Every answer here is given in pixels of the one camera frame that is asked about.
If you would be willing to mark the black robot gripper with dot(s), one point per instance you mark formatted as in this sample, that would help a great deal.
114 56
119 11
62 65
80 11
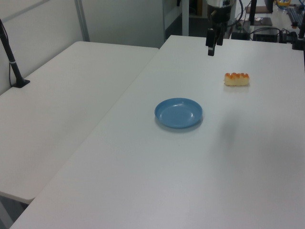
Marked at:
220 14

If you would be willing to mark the orange-topped bread loaf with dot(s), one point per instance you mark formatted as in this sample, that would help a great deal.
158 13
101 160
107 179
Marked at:
237 80

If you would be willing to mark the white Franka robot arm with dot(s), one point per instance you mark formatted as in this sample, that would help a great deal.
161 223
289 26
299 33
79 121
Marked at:
220 2

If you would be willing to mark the blue round plate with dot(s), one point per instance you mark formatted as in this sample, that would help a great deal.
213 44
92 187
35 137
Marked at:
178 113

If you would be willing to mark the thin black pole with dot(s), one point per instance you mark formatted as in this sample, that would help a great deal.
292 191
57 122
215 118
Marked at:
252 14

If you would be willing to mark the black electronics box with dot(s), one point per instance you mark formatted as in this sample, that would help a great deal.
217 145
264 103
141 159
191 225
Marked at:
265 35

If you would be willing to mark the brown board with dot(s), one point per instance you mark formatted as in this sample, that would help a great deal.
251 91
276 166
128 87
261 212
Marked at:
262 20

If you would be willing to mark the white table leg frame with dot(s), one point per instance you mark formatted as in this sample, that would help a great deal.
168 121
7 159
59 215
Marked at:
185 16

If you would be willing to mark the black camera stand with flat base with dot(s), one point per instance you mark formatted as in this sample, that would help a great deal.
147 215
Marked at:
9 55

